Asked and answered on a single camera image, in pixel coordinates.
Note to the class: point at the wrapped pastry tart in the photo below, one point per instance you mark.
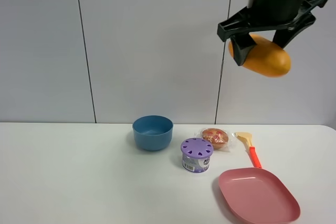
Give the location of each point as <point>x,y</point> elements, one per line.
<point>221,140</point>

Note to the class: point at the blue bowl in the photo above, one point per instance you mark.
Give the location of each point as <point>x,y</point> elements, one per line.
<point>152,132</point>

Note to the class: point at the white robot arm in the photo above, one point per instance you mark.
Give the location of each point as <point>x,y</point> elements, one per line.
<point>287,18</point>

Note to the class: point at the purple air freshener can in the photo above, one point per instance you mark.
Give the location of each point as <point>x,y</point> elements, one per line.
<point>196,154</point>

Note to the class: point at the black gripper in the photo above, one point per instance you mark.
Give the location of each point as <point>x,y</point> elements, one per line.
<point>287,18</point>

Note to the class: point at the orange yellow mango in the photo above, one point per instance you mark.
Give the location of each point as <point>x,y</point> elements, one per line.
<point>267,58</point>

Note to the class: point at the pink rectangular plate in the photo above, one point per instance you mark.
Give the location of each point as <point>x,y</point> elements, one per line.
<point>255,195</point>

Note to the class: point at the wooden spatula orange handle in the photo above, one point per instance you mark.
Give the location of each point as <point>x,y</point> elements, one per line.
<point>246,139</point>

